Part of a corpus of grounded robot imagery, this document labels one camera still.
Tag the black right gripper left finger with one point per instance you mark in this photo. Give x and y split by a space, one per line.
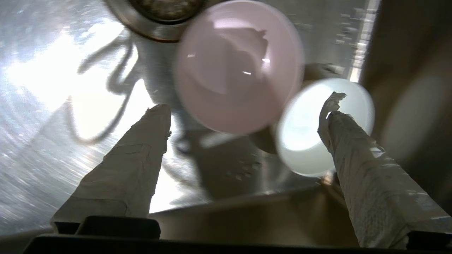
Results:
123 176

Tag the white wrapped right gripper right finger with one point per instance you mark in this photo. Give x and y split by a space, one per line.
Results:
374 183

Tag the white bowl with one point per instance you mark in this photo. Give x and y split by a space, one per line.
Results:
303 141

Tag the pink bowl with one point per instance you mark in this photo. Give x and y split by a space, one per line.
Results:
236 70

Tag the stainless steel sink basin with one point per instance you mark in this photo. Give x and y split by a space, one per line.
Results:
53 106

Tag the round metal drain strainer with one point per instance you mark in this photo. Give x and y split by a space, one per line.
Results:
159 21

